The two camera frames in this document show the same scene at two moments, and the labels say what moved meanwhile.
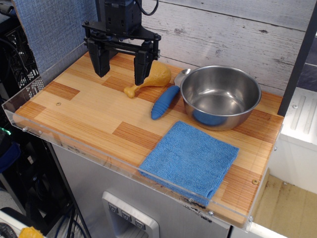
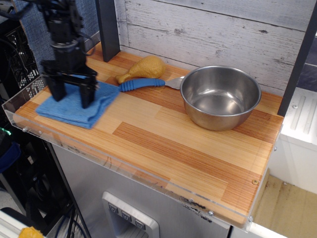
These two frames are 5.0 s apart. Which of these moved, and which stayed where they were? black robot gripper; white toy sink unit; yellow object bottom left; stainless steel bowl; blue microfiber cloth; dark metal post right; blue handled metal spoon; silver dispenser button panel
Moved: blue handled metal spoon; blue microfiber cloth; black robot gripper
Stayed: white toy sink unit; stainless steel bowl; dark metal post right; silver dispenser button panel; yellow object bottom left
